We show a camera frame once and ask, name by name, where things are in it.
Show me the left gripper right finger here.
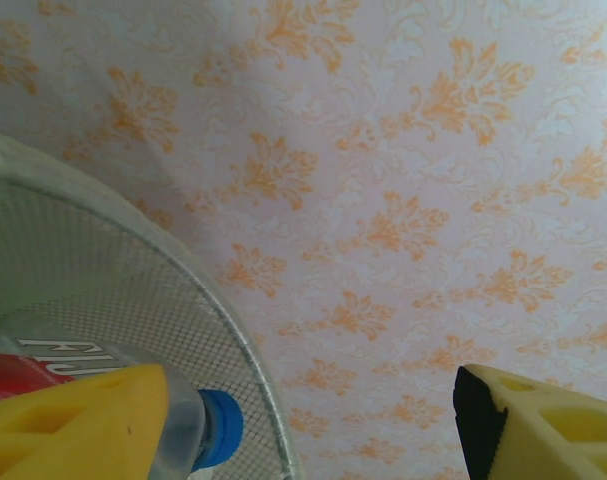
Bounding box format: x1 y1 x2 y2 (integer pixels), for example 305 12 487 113
454 363 607 480

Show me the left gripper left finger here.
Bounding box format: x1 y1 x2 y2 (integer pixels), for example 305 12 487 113
0 363 171 480

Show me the Fiji water bottle blue cap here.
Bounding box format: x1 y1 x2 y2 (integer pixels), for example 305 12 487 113
0 333 245 480

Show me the round wire mesh bin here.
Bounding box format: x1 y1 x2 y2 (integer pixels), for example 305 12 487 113
0 127 309 480

